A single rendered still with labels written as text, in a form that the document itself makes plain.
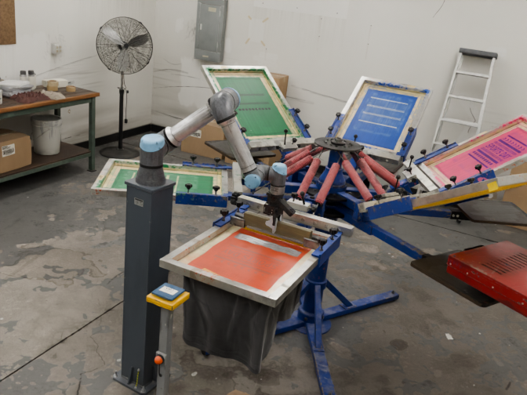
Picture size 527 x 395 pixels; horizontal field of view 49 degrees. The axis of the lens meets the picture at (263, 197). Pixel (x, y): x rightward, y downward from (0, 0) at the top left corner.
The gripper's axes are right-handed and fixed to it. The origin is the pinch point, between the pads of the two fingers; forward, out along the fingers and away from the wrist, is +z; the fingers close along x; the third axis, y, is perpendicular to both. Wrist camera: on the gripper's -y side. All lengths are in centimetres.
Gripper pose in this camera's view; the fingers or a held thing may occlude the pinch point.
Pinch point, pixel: (276, 230)
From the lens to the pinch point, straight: 303.7
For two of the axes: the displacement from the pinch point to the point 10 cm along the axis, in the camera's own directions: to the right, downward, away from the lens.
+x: -4.4, 2.7, -8.6
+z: -1.0, 9.3, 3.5
